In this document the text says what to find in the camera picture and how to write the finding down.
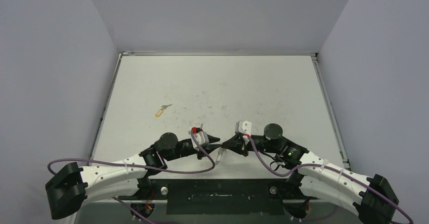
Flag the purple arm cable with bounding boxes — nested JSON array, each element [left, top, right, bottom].
[[47, 133, 216, 224], [246, 135, 414, 224]]

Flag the yellow key tag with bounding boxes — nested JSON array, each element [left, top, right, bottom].
[[155, 109, 164, 118]]

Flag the silver carabiner keyring with rings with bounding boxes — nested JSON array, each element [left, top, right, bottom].
[[215, 147, 226, 166]]

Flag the silver key with ring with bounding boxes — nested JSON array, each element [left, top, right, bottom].
[[161, 104, 172, 110]]

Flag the aluminium front rail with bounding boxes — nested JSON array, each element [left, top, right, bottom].
[[69, 178, 372, 204]]

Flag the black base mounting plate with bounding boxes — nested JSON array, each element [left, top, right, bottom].
[[119, 179, 308, 215]]

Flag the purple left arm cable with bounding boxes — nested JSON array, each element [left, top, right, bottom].
[[47, 133, 216, 224]]

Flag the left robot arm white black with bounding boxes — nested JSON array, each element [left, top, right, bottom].
[[45, 128, 221, 220]]

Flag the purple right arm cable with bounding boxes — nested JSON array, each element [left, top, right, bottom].
[[246, 135, 414, 224]]

